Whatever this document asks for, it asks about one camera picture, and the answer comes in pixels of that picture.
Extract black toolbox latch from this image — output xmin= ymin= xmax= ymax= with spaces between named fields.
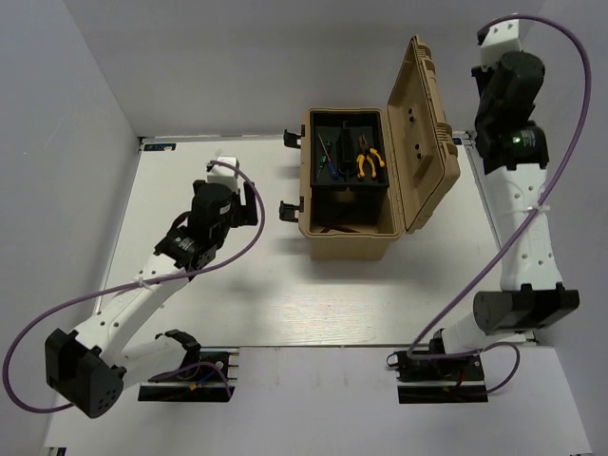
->
xmin=278 ymin=200 xmax=304 ymax=223
xmin=282 ymin=129 xmax=302 ymax=149

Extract tan plastic toolbox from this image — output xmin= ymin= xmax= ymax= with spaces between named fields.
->
xmin=297 ymin=36 xmax=460 ymax=260

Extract blue red handled screwdriver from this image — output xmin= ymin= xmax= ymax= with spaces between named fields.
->
xmin=327 ymin=160 xmax=341 ymax=181

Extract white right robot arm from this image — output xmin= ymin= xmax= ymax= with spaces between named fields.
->
xmin=428 ymin=51 xmax=580 ymax=379

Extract brown hex key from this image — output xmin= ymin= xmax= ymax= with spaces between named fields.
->
xmin=320 ymin=224 xmax=377 ymax=235

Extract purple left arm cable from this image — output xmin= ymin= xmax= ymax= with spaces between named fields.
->
xmin=2 ymin=161 xmax=267 ymax=412

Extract green black precision screwdriver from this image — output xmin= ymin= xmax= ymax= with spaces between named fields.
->
xmin=317 ymin=133 xmax=332 ymax=165

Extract blue label sticker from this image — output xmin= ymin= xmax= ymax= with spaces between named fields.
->
xmin=143 ymin=143 xmax=177 ymax=152

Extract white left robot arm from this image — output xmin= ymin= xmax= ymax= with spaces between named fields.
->
xmin=45 ymin=180 xmax=258 ymax=419

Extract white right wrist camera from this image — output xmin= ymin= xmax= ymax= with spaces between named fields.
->
xmin=477 ymin=19 xmax=523 ymax=72

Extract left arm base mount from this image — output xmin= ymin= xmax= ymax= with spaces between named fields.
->
xmin=138 ymin=348 xmax=239 ymax=404

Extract black front toolbox latch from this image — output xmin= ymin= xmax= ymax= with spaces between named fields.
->
xmin=278 ymin=200 xmax=304 ymax=223

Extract black toolbox tray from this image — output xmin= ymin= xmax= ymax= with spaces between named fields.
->
xmin=309 ymin=109 xmax=390 ymax=193

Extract large yellow handled pliers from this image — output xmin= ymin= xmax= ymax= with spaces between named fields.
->
xmin=356 ymin=135 xmax=386 ymax=181

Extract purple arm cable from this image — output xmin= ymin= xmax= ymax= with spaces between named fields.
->
xmin=385 ymin=16 xmax=591 ymax=395
xmin=2 ymin=161 xmax=267 ymax=412

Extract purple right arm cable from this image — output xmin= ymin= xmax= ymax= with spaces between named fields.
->
xmin=385 ymin=16 xmax=591 ymax=395

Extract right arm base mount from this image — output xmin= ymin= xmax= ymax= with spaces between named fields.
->
xmin=387 ymin=351 xmax=488 ymax=405

